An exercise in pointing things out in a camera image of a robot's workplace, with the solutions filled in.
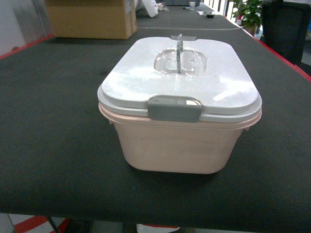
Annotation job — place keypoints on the pink plastic storage box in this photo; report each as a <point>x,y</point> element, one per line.
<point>198,148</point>

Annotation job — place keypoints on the brown cardboard box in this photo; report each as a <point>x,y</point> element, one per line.
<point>92,19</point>

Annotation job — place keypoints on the black table mat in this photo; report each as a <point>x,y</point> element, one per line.
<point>59,156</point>

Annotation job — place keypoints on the red white traffic cone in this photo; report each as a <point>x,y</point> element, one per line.
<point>143,228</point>
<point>37,224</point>

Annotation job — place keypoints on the white paper cup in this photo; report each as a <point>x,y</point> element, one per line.
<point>192,5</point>

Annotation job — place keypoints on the potted green plant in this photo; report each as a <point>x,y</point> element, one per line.
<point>250,13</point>

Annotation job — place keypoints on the white box lid with handle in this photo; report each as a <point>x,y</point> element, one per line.
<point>206,74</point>

